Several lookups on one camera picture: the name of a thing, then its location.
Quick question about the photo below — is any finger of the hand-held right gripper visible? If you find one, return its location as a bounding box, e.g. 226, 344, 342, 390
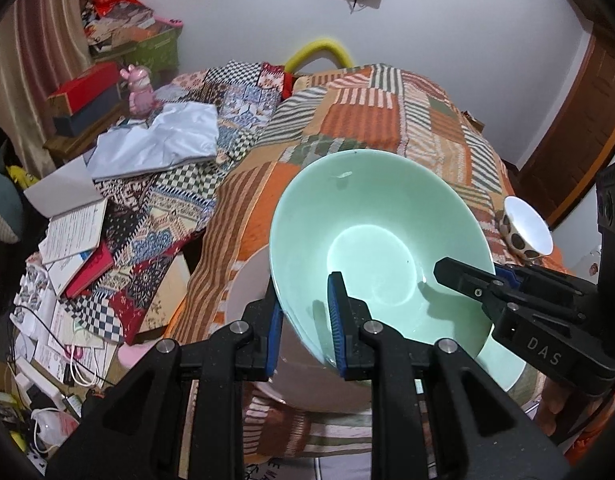
495, 262, 598, 306
433, 256, 585, 323

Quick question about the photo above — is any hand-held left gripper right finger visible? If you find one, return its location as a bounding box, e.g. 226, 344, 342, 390
327, 271, 573, 480

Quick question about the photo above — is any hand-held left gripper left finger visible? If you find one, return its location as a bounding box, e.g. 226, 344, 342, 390
44, 280, 285, 480

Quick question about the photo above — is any large white plate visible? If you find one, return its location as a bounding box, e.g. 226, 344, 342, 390
226, 250, 373, 415

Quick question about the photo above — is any green plate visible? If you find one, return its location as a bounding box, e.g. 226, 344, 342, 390
475, 335, 527, 393

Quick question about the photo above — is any green bowl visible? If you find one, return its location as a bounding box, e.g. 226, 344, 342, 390
268, 149, 495, 368

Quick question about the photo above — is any spotted white bowl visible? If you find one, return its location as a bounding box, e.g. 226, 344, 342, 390
498, 195, 555, 261

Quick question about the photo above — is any pink slipper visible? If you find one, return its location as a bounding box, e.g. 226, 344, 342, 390
118, 342, 153, 376

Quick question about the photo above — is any wooden door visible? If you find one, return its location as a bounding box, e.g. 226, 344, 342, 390
517, 35, 615, 228

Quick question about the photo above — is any checkered patterned quilt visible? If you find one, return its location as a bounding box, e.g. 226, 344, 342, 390
72, 60, 293, 346

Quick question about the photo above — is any striped orange patchwork blanket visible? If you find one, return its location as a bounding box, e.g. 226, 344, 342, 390
167, 62, 568, 461

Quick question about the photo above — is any white paper bag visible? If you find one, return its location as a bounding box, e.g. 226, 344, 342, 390
34, 305, 118, 386

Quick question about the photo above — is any red book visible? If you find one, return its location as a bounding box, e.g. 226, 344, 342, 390
64, 240, 114, 300

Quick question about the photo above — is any white booklet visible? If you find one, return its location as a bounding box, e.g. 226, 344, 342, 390
50, 252, 95, 296

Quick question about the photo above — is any white plastic bag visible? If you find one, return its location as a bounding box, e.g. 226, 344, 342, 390
30, 407, 80, 448

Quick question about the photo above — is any open notebook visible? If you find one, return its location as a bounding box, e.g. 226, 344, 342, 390
23, 160, 108, 266

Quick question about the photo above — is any yellow foam hoop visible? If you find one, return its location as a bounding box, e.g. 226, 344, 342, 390
284, 36, 353, 73

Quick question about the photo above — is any pink pig figurine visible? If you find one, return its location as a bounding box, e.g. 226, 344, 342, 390
120, 64, 160, 120

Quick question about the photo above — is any dark grey box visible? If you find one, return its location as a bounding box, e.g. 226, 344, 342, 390
52, 95, 128, 137

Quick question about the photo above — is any grey stuffed toy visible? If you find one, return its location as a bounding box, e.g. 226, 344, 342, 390
0, 145, 28, 243

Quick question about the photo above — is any green box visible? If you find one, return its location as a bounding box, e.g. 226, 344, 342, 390
134, 27, 182, 78

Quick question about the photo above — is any red box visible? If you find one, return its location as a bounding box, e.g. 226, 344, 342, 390
47, 62, 122, 116

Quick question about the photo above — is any pile of papers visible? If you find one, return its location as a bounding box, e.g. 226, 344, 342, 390
84, 0, 183, 56

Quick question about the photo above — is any striped curtain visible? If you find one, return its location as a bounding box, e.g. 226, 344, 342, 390
0, 0, 113, 176

